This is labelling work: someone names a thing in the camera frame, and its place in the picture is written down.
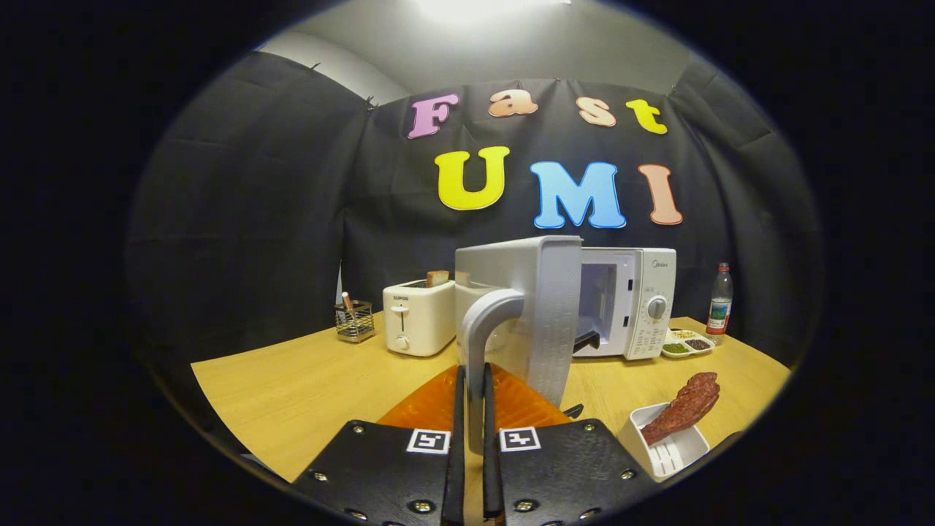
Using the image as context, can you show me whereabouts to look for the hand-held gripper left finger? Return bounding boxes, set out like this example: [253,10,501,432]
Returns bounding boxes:
[292,364,467,526]

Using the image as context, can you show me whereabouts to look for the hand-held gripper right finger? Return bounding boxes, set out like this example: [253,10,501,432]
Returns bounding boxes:
[482,362,662,526]

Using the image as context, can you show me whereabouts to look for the white toaster oven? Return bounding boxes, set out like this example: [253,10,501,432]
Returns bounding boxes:
[454,235,677,455]

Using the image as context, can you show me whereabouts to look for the white rectangular dish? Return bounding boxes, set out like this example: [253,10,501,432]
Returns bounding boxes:
[618,402,711,483]

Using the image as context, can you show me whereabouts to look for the brown meat piece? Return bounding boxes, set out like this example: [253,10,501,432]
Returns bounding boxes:
[641,372,721,446]

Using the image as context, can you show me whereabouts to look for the white pop-up toaster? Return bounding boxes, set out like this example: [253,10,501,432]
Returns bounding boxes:
[383,278,458,358]

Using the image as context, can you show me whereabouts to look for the white divided condiment dish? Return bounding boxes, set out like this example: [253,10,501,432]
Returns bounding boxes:
[660,329,716,359]

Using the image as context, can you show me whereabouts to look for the clear plastic water bottle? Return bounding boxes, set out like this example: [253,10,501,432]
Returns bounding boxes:
[706,263,733,346]

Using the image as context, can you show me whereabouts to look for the black backdrop cloth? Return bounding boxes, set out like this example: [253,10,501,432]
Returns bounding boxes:
[124,51,823,366]

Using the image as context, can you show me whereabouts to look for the wire mesh holder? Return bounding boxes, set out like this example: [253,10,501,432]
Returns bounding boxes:
[335,300,376,344]

